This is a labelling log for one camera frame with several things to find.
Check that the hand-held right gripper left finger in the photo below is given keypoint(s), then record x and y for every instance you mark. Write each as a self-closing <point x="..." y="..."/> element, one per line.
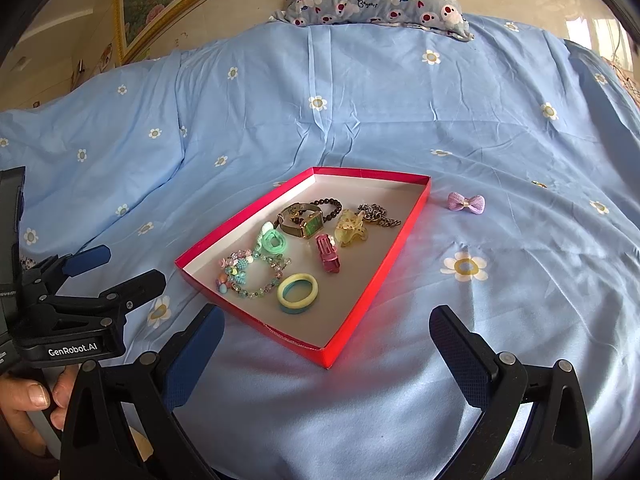
<point x="195" y="355"/>

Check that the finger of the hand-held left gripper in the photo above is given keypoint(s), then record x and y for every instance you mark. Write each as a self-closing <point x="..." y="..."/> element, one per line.
<point x="135" y="285"/>
<point x="90" y="257"/>

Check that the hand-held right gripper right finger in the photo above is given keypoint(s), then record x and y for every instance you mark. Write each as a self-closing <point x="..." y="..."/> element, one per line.
<point x="460" y="355"/>

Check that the red shallow cardboard box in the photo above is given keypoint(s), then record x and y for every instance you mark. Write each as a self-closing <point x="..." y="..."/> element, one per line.
<point x="350" y="285"/>

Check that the green bow hair clip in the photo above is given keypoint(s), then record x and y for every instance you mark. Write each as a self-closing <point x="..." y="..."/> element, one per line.
<point x="265" y="233"/>

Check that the purple bow hair clip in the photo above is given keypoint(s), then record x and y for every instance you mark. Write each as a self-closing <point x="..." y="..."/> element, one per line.
<point x="465" y="202"/>

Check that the red hair clip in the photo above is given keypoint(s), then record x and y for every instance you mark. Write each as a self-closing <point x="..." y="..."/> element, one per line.
<point x="327" y="255"/>

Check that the person's left hand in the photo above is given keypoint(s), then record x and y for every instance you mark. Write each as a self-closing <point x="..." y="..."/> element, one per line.
<point x="25" y="395"/>

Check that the yellow hair claw clip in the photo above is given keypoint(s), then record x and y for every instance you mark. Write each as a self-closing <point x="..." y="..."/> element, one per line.
<point x="350" y="230"/>

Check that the gold mesh band wristwatch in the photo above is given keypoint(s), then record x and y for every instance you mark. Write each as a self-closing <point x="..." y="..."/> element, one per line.
<point x="312" y="225"/>

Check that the blue flower print bedsheet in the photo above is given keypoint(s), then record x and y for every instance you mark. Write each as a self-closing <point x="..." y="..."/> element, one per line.
<point x="400" y="110"/>

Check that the orange quilt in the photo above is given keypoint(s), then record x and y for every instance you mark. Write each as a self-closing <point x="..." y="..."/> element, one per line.
<point x="622" y="77"/>

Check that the gold framed wall picture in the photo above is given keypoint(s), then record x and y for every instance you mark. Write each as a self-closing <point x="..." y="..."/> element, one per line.
<point x="150" y="0"/>

